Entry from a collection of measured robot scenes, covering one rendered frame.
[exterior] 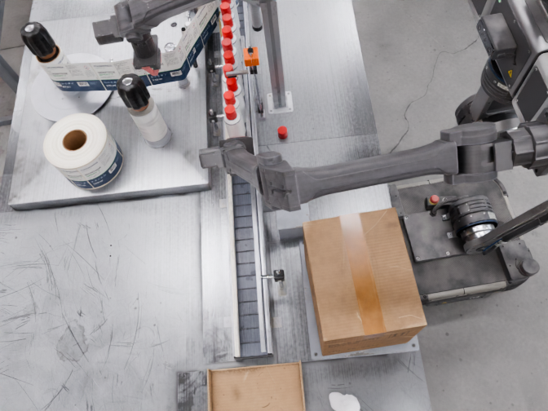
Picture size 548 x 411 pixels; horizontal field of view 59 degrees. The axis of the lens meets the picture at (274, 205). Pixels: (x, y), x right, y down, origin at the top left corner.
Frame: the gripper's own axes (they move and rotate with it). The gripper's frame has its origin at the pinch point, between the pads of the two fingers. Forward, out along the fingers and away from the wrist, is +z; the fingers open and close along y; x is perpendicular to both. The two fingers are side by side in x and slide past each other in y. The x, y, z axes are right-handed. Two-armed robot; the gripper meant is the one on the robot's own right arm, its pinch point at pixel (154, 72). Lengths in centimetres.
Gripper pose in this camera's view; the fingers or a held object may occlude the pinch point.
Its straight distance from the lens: 145.4
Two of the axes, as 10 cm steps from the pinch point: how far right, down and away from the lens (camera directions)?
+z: 0.4, 4.1, 9.1
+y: 1.1, 9.0, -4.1
